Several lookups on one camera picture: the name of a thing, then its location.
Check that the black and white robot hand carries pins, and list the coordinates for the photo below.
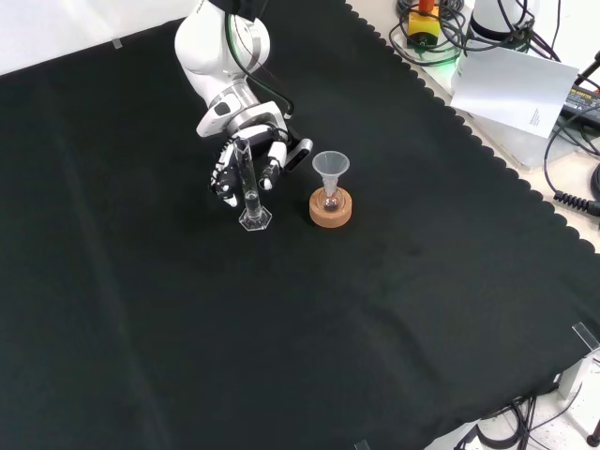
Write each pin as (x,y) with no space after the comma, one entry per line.
(276,154)

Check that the clear glass graduated cylinder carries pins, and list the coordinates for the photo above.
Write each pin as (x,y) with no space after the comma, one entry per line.
(251,208)

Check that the translucent plastic funnel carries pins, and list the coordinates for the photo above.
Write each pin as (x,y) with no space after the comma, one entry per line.
(330,164)

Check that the clear round-bottom flask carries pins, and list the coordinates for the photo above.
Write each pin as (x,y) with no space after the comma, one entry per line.
(331,204)

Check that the black bench cloth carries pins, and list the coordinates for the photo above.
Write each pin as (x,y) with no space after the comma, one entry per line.
(281,328)

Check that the yellow stop button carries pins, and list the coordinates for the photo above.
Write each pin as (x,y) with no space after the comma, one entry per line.
(423,30)

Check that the clear cloth clip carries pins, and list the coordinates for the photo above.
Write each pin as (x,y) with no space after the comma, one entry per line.
(362,445)
(117,44)
(586,334)

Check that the white paper board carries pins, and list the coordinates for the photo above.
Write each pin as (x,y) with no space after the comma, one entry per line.
(511,89)

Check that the pale base board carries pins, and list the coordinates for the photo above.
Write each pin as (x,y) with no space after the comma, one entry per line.
(520,145)

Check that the black power adapter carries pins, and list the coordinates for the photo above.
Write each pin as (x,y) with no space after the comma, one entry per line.
(583,100)

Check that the black tripod with red parts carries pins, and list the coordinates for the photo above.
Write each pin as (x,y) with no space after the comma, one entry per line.
(591,433)

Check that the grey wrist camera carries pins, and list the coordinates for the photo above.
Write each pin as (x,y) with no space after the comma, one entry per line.
(300,154)

